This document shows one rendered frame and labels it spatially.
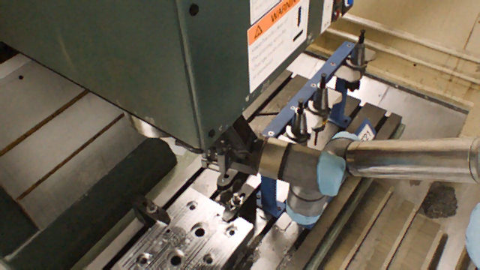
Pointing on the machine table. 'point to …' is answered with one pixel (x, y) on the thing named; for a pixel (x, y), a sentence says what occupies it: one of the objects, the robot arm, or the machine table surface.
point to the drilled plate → (229, 250)
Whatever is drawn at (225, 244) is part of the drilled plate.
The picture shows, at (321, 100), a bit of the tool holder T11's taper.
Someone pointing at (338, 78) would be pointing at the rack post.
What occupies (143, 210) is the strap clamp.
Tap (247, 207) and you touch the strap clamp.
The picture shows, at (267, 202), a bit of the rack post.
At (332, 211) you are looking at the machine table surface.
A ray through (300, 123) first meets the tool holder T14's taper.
